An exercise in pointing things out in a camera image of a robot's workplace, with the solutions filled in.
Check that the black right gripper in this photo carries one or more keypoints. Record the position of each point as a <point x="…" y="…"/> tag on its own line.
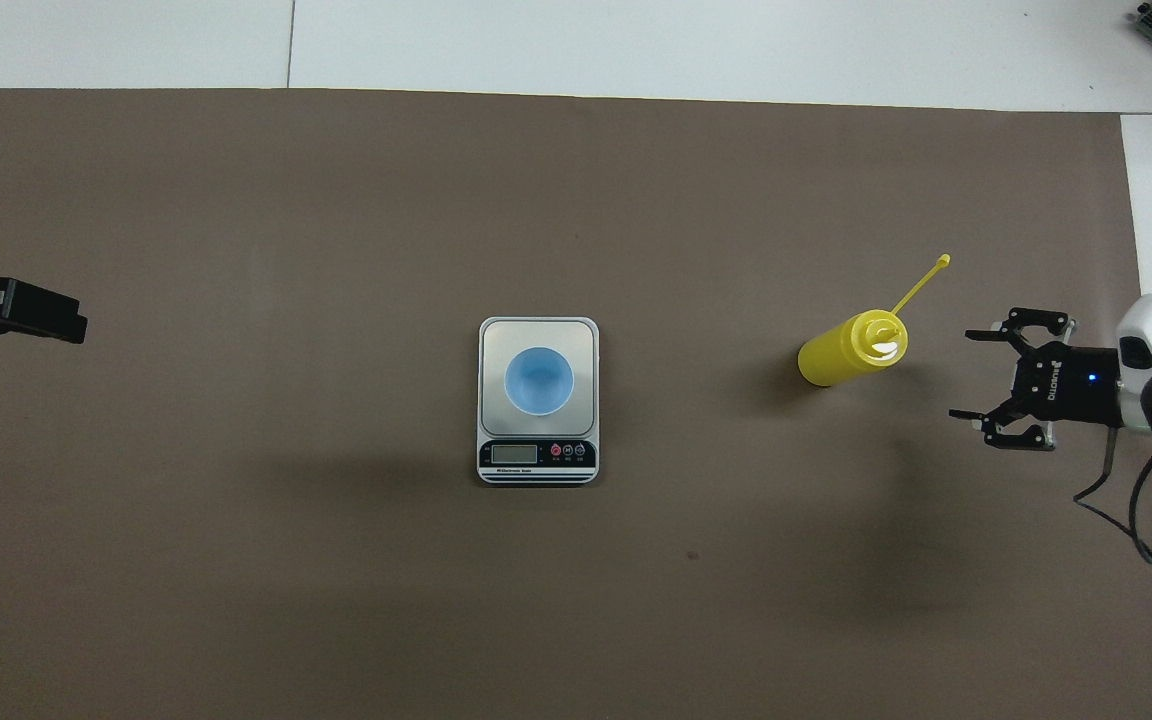
<point x="1071" y="385"/>

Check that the yellow squeeze bottle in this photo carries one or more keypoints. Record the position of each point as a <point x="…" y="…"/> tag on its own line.
<point x="841" y="358"/>

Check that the light blue paper cup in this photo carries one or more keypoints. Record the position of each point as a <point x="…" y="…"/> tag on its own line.
<point x="539" y="380"/>

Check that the silver digital kitchen scale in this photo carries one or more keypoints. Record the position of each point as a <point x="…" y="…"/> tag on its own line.
<point x="538" y="450"/>

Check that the brown table mat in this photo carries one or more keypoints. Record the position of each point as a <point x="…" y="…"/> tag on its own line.
<point x="236" y="550"/>

